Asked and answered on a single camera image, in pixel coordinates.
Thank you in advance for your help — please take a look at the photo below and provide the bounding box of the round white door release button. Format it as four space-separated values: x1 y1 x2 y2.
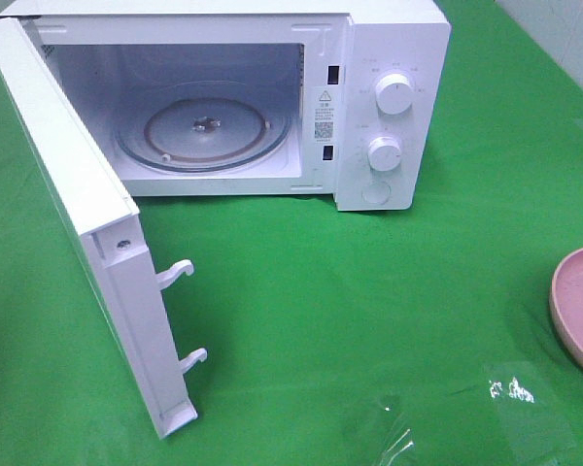
361 181 392 205

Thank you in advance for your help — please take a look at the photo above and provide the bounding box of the white microwave knob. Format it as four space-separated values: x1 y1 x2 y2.
374 72 414 115
367 137 402 172

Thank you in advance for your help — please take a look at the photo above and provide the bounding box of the pink round plate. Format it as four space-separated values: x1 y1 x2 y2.
549 248 583 369

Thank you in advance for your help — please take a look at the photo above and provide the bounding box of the white microwave door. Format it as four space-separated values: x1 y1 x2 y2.
0 18 208 438

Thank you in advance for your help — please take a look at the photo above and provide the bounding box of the glass microwave turntable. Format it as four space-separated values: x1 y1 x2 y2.
115 81 298 174

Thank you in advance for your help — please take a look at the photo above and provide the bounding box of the white microwave oven body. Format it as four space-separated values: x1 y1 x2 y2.
0 1 451 211

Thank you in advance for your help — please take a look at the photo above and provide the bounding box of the clear tape patch centre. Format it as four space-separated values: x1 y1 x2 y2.
370 393 418 465

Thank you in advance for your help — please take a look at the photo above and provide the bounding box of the clear tape patch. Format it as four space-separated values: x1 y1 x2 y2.
485 361 576 465
370 393 418 465

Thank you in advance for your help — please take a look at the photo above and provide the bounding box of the clear tape patch right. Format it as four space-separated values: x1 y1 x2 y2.
485 361 576 465

